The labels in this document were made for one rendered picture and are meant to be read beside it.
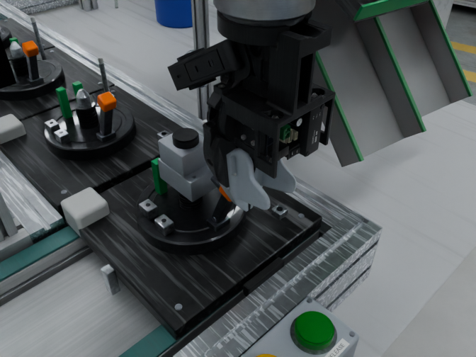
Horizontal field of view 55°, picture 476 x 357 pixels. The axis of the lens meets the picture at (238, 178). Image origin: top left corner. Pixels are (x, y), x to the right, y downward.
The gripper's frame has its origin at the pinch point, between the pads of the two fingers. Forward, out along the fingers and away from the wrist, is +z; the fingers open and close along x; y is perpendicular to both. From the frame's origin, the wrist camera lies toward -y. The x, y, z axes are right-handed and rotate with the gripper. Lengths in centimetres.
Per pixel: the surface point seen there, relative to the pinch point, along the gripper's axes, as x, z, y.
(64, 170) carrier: -7.6, 9.3, -29.3
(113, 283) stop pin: -12.6, 11.7, -8.6
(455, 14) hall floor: 377, 106, -127
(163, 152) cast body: -2.2, -1.0, -10.9
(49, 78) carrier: 3, 7, -54
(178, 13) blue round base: 55, 16, -84
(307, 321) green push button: -1.5, 9.0, 11.2
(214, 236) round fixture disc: -1.7, 7.2, -2.8
